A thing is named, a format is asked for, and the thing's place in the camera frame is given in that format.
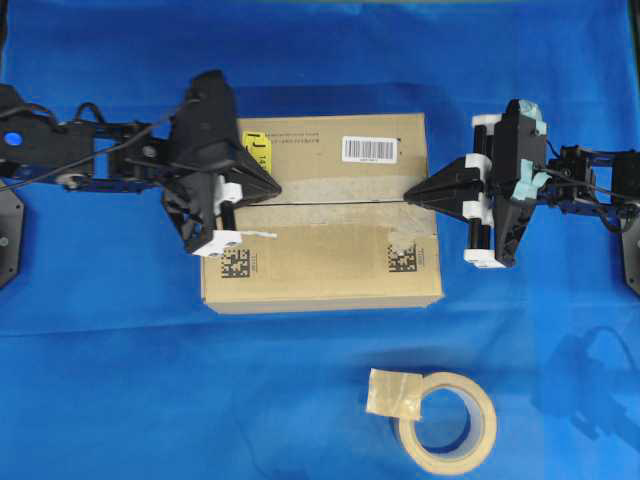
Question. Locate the blue table cloth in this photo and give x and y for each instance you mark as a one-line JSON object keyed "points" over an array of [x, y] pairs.
{"points": [[113, 368]]}

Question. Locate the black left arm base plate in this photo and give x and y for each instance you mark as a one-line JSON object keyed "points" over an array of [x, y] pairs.
{"points": [[11, 228]]}

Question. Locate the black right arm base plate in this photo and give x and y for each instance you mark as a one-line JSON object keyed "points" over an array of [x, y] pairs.
{"points": [[630, 260]]}

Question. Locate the beige packing tape roll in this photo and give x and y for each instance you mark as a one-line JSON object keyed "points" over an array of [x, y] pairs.
{"points": [[445, 422]]}

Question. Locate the brown cardboard box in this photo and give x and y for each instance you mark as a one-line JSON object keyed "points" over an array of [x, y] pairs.
{"points": [[339, 236]]}

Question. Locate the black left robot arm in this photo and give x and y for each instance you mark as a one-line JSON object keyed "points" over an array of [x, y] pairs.
{"points": [[84, 154]]}

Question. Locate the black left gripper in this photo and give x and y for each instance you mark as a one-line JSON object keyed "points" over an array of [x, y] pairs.
{"points": [[212, 173]]}

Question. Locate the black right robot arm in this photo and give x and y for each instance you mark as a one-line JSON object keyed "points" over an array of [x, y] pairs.
{"points": [[590, 183]]}

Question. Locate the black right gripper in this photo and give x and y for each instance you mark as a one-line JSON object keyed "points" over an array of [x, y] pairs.
{"points": [[505, 169]]}

